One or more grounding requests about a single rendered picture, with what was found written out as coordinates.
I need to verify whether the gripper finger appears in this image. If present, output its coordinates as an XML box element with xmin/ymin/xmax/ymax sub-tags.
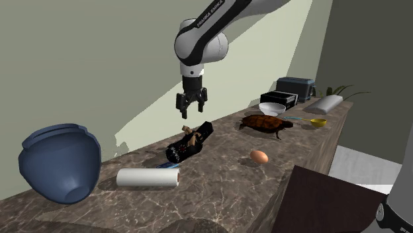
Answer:
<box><xmin>175</xmin><ymin>92</ymin><xmax>195</xmax><ymax>120</ymax></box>
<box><xmin>196</xmin><ymin>87</ymin><xmax>208</xmax><ymax>113</ymax></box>

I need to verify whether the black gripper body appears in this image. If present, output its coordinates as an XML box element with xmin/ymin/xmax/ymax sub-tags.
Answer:
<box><xmin>181</xmin><ymin>74</ymin><xmax>205</xmax><ymax>99</ymax></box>

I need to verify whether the brown turtle figure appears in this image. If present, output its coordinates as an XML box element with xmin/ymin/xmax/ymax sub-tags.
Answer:
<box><xmin>239</xmin><ymin>114</ymin><xmax>294</xmax><ymax>140</ymax></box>

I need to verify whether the white bowl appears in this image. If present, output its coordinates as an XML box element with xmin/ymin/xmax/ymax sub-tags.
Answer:
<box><xmin>258</xmin><ymin>102</ymin><xmax>287</xmax><ymax>117</ymax></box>

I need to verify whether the black box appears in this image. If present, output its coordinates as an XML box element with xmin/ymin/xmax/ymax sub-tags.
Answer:
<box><xmin>259</xmin><ymin>90</ymin><xmax>300</xmax><ymax>111</ymax></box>

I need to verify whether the brown egg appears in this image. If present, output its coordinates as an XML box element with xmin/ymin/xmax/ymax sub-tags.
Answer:
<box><xmin>250</xmin><ymin>150</ymin><xmax>269</xmax><ymax>165</ymax></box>

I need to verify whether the white paper towel roll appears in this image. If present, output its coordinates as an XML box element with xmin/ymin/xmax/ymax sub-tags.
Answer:
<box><xmin>116</xmin><ymin>167</ymin><xmax>181</xmax><ymax>188</ymax></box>

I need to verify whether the blue-grey toaster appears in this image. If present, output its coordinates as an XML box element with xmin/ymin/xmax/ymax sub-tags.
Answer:
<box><xmin>275</xmin><ymin>76</ymin><xmax>316</xmax><ymax>104</ymax></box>

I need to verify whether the yellow measuring spoon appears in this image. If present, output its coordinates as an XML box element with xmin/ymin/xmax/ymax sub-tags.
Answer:
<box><xmin>283</xmin><ymin>116</ymin><xmax>328</xmax><ymax>128</ymax></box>

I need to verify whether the grey rounded block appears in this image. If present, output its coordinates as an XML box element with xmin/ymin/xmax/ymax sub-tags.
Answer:
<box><xmin>302</xmin><ymin>94</ymin><xmax>344</xmax><ymax>116</ymax></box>

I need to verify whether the green potted plant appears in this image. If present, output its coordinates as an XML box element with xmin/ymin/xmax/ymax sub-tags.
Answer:
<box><xmin>314</xmin><ymin>84</ymin><xmax>371</xmax><ymax>101</ymax></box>

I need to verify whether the blue round vase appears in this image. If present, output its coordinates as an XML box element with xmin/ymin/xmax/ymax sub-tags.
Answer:
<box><xmin>17</xmin><ymin>123</ymin><xmax>103</xmax><ymax>205</ymax></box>

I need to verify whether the dark brown robot stand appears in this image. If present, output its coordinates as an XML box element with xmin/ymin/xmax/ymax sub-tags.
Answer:
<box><xmin>270</xmin><ymin>165</ymin><xmax>389</xmax><ymax>233</ymax></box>

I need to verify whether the black bottle with rope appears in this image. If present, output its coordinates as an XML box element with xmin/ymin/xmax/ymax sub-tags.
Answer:
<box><xmin>165</xmin><ymin>121</ymin><xmax>214</xmax><ymax>163</ymax></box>

